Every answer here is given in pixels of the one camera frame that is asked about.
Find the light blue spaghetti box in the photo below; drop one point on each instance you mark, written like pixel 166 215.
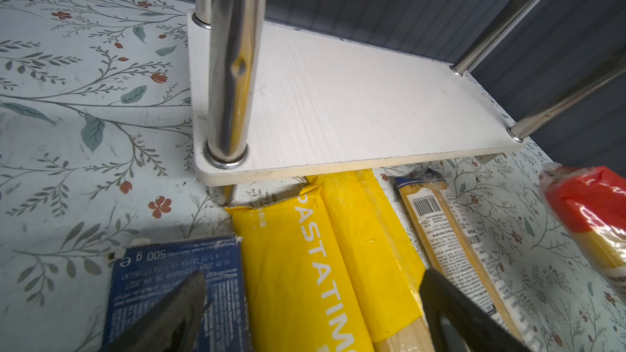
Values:
pixel 145 274

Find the white two-tier shelf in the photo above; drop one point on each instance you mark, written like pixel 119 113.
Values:
pixel 272 102

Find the yellow pastatime spaghetti pack left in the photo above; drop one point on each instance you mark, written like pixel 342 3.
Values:
pixel 298 289

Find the yellow spaghetti pack barcode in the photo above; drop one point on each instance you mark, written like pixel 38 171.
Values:
pixel 384 268

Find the red spaghetti pack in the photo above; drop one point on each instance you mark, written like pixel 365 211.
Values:
pixel 590 204

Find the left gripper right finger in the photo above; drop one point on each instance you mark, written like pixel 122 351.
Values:
pixel 457 324

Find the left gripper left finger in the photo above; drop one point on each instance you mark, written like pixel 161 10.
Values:
pixel 173 324

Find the blue white spaghetti pack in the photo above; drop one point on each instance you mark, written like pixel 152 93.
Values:
pixel 455 249

